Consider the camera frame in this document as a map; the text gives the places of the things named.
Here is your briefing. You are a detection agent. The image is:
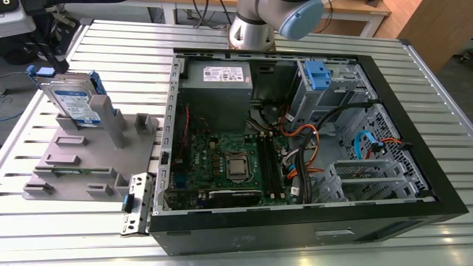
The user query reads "hard disk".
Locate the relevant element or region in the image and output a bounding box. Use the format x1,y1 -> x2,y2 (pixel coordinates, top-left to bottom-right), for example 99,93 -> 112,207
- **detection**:
26,65 -> 126,131

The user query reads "black PC case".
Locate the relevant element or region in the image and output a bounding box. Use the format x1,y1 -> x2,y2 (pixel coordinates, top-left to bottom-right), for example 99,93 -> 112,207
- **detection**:
147,47 -> 471,257

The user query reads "grey power supply unit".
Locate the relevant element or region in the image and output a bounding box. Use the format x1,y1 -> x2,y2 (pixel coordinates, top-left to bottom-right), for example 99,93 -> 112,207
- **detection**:
179,60 -> 255,134

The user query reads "blue drive latch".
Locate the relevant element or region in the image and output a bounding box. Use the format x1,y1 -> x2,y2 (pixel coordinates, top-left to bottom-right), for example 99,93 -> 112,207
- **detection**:
306,60 -> 332,91

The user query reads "blue floor cable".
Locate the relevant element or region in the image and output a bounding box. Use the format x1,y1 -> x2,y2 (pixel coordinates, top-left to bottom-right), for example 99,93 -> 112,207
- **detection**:
0,70 -> 31,122

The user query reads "grey parts rack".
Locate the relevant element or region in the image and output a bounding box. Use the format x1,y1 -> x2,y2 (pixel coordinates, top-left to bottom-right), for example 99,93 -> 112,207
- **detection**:
22,94 -> 164,202

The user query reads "orange wire bundle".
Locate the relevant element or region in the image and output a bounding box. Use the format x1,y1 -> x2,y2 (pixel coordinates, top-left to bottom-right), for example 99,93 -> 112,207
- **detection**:
279,124 -> 322,178

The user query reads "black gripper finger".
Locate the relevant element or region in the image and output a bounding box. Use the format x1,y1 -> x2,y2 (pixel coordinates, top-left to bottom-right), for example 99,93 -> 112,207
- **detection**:
33,16 -> 71,75
51,15 -> 80,63

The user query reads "thick black case cable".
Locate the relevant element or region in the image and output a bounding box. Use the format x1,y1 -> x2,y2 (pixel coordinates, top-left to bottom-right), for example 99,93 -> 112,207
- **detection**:
298,101 -> 375,204

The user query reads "orange wire with black plug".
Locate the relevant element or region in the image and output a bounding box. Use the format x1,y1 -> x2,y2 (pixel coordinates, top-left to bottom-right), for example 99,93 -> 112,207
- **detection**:
376,137 -> 415,151

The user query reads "green motherboard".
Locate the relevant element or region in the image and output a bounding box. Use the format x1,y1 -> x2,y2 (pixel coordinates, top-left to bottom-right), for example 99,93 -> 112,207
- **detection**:
168,132 -> 294,208

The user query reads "green RAM stick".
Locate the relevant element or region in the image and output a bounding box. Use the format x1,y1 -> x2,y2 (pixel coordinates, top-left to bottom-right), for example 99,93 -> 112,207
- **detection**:
51,167 -> 94,176

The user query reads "metal disk bay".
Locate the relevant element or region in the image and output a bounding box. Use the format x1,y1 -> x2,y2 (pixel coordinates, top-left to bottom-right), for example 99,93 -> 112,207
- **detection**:
314,159 -> 434,203

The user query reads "metal expansion slot bracket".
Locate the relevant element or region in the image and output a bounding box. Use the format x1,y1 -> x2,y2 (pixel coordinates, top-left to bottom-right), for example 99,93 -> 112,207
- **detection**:
120,171 -> 156,237

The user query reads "black graphics card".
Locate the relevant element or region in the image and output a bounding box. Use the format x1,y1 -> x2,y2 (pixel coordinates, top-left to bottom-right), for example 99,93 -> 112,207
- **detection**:
199,190 -> 262,207

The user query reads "black RAM slot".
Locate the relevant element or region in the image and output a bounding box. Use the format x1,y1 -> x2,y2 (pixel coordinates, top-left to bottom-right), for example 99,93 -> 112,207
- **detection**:
268,131 -> 287,199
258,131 -> 276,199

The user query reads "wooden cabinet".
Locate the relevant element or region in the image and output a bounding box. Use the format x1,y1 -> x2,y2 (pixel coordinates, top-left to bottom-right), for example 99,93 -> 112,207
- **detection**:
374,0 -> 473,73

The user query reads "blue wire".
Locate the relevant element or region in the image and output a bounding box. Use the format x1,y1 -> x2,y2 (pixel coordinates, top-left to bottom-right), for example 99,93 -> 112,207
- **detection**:
354,130 -> 388,161

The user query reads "thin red wire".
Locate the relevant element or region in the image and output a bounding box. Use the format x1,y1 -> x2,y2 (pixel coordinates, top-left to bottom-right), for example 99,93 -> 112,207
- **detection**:
183,104 -> 194,164

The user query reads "black bin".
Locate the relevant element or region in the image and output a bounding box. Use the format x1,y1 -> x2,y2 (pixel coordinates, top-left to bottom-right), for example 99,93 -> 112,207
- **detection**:
0,34 -> 41,66

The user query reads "silver CPU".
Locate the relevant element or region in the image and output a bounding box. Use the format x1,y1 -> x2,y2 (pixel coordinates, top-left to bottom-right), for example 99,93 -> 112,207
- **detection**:
226,159 -> 250,178

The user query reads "white frame table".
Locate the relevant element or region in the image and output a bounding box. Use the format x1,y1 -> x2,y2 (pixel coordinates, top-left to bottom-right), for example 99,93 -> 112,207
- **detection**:
55,0 -> 238,25

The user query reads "CPU socket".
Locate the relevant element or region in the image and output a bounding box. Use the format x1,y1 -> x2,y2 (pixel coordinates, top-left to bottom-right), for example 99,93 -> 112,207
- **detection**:
224,151 -> 255,183

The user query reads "metal drive cage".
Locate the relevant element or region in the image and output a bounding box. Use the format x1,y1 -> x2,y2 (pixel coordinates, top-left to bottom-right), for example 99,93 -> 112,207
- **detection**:
290,59 -> 378,131

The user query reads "wooden desk white frame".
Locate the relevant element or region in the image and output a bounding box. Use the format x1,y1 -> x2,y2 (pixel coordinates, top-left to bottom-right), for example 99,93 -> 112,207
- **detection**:
322,0 -> 394,38

